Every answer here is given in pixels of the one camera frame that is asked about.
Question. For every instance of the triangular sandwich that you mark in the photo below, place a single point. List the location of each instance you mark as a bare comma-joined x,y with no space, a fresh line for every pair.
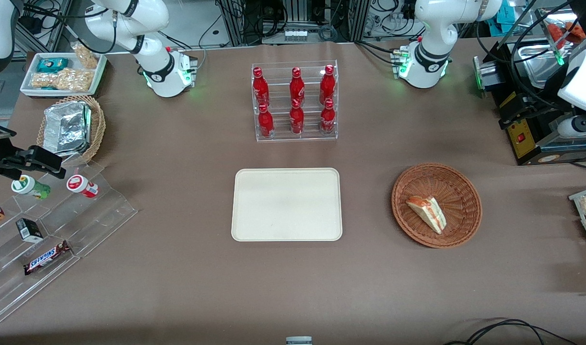
429,212

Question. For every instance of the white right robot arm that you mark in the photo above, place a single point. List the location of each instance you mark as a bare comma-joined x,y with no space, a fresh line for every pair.
155,72

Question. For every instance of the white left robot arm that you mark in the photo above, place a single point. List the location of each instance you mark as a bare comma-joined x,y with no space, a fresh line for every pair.
432,33

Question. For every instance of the white snack tray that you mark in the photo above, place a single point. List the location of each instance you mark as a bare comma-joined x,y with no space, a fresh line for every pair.
29,92

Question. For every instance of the light wicker basket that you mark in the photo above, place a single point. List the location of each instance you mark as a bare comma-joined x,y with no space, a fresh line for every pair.
99,129

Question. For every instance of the cream rectangular tray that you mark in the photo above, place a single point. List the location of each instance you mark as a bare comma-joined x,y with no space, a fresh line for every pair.
287,204

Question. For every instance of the brown wicker basket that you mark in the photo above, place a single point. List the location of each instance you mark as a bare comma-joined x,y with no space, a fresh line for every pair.
446,187

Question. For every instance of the green drink cup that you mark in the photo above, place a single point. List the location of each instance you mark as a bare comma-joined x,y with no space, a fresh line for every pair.
30,187

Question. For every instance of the silver foil package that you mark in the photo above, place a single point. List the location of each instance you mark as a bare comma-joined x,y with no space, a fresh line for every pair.
65,127

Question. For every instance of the clear bag of nuts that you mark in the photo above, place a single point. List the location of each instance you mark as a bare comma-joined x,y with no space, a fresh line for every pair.
42,80
75,80
87,56

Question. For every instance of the red drink cup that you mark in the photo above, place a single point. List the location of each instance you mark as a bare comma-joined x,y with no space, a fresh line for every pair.
82,186

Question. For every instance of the small black box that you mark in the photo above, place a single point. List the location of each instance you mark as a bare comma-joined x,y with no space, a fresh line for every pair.
30,230

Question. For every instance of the teal snack packet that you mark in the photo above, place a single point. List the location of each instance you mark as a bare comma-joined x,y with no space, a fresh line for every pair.
52,64

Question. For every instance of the clear acrylic stepped stand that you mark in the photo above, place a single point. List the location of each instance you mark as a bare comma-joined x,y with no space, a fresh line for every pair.
96,215

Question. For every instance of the Snickers chocolate bar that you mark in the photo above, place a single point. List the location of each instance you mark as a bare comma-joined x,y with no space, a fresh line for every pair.
47,258

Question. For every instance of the red cola bottle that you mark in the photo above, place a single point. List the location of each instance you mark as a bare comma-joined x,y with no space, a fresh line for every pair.
265,123
327,86
327,119
297,88
296,120
260,88

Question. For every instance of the clear acrylic bottle rack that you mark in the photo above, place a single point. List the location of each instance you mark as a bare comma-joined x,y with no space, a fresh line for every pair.
278,136

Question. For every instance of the white power strip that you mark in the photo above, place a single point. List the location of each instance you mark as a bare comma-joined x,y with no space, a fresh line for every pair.
296,34

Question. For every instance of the small grey white object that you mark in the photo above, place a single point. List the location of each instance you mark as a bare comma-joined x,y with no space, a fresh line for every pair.
298,340

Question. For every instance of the black food warmer machine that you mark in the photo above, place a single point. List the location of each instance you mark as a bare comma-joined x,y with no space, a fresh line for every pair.
518,110

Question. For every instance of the red food in warmer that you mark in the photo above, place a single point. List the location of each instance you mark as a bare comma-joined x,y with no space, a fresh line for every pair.
556,32

